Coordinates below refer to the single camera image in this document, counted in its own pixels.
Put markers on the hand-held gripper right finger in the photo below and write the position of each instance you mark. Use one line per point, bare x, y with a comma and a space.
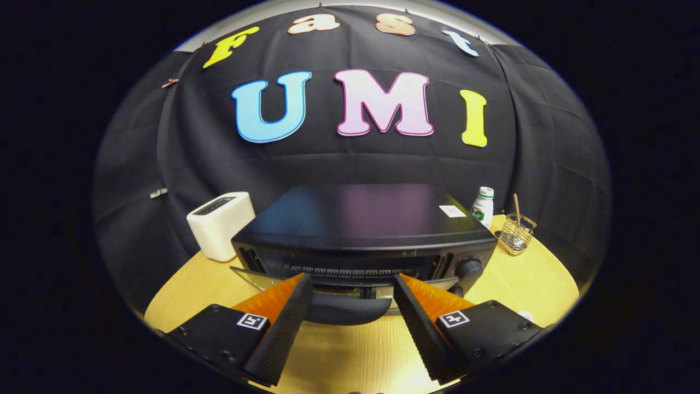
421, 334

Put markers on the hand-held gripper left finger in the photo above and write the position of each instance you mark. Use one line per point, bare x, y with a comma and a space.
284, 328

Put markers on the black toaster oven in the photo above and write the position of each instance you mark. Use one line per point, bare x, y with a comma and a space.
355, 219

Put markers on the white bread toaster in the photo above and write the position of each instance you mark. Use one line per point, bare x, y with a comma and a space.
219, 230

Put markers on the white plastic bottle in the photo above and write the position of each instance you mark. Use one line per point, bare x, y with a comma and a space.
483, 208

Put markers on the wooden stick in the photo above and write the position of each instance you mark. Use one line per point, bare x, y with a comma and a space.
516, 208

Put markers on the black backdrop cloth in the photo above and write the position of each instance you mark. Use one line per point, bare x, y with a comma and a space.
339, 164

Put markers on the silver metal clip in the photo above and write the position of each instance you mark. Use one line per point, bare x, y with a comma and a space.
158, 193

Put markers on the copper cloth clip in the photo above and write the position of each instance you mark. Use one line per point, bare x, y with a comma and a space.
170, 83

